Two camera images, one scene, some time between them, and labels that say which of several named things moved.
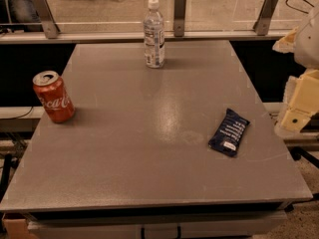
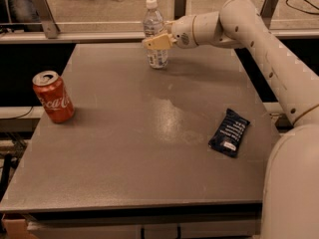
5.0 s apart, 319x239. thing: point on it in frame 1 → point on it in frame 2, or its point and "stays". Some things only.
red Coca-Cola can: x=54 y=96 stays
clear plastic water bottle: x=154 y=35 stays
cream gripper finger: x=300 y=103 → x=162 y=41
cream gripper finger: x=287 y=44 → x=169 y=23
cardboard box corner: x=17 y=229 stays
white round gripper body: x=308 y=43 → x=181 y=31
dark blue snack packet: x=229 y=133 stays
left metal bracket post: x=48 y=22 stays
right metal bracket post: x=261 y=26 stays
